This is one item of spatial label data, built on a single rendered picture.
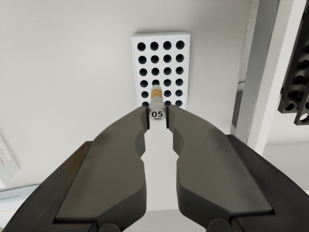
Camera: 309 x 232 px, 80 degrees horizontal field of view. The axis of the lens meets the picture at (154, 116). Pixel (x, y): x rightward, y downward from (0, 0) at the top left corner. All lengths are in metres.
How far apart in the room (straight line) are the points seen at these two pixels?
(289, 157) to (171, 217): 1.79
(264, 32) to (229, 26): 0.10
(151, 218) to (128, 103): 1.78
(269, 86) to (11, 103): 0.43
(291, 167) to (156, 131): 0.23
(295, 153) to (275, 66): 0.18
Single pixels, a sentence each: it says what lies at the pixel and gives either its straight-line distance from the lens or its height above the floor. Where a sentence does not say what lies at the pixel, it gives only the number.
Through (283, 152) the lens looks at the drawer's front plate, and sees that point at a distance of 0.36.
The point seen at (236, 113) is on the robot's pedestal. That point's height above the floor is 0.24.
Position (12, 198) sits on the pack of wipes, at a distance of 0.58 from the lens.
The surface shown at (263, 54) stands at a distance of 0.25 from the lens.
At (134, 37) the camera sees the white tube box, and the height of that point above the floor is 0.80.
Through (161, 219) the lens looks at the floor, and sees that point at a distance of 2.09.
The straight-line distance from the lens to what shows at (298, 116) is 0.27.
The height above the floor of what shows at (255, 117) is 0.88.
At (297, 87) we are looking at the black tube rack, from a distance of 0.29.
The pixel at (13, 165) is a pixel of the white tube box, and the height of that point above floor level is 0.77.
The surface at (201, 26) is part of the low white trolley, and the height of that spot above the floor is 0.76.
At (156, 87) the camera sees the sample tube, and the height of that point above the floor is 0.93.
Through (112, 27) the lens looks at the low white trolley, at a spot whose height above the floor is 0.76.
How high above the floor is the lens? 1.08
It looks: 60 degrees down
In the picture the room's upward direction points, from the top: 179 degrees clockwise
